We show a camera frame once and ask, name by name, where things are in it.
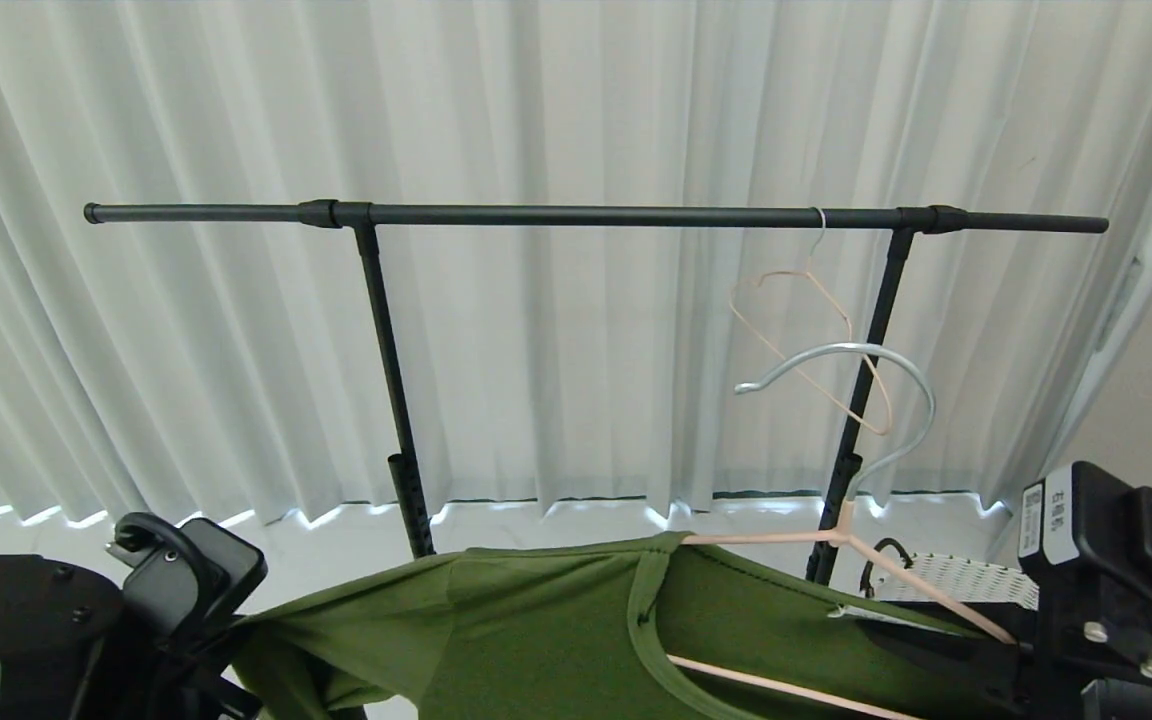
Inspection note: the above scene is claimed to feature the pink clothes hanger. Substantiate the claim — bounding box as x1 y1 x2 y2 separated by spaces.
664 343 1022 720
729 207 894 437

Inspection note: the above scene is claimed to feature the black clothes rack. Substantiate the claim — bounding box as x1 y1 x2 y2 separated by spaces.
83 198 1110 586

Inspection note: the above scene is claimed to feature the black cable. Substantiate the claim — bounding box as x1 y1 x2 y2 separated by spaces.
108 512 199 566

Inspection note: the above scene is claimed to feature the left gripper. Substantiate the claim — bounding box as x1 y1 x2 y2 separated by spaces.
86 620 267 720

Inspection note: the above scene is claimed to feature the white curtain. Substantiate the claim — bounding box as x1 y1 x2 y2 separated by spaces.
0 0 1152 531

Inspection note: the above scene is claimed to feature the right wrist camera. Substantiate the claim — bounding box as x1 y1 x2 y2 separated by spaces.
1074 458 1152 606

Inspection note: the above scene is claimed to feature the green long-sleeved shirt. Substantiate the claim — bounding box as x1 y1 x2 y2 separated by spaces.
226 530 1032 720

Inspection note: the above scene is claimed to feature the white laundry basket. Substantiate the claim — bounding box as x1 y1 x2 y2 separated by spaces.
858 538 1040 613

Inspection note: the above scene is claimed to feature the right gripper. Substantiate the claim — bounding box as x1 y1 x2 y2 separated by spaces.
1016 460 1152 720

